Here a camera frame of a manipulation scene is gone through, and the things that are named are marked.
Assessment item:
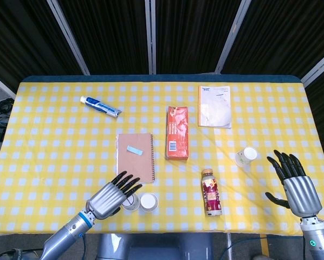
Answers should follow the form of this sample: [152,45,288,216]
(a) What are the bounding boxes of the black floor cable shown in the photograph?
[223,235,268,260]

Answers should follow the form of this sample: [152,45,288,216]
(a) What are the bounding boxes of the paper cup with black line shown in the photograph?
[122,192,141,212]

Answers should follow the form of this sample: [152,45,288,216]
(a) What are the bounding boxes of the orange carton box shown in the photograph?
[166,106,190,160]

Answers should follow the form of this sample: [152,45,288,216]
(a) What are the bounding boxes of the grey robot torso base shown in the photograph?
[96,232,215,260]

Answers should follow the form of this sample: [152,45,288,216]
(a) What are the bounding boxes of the bundle of black cables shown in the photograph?
[0,97,15,118]

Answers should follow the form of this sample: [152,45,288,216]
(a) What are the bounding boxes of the dark blue table edge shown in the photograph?
[20,74,305,85]

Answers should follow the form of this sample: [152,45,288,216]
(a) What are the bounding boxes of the yellow checkered tablecloth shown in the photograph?
[0,81,324,239]

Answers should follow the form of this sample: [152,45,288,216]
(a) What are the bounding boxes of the black curtain panel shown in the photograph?
[222,0,324,77]
[56,0,150,76]
[0,0,85,85]
[155,0,243,75]

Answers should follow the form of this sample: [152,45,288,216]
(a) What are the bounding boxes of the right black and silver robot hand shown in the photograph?
[265,149,323,217]

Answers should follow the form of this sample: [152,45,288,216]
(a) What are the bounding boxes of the blue and white toothpaste tube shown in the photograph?
[80,95,122,119]

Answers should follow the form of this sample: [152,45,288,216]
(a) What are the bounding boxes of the brown spiral notebook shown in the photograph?
[115,133,155,186]

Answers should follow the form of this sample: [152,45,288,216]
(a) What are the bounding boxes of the brown coffee drink bottle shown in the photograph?
[200,168,223,217]

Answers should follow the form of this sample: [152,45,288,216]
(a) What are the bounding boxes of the white booklet with yellow edge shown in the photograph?
[197,86,232,129]

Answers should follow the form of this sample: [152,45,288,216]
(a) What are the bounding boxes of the paper cup with green flower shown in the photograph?
[234,146,258,167]

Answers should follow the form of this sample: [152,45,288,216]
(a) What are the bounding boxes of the light blue paper label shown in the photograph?
[126,145,144,157]

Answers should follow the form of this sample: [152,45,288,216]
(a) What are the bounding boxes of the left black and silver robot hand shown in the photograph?
[85,171,143,220]

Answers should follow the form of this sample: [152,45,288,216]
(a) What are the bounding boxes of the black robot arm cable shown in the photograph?
[0,247,45,260]

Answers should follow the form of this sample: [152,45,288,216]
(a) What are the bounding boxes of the plain white paper cup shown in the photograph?
[139,192,159,213]

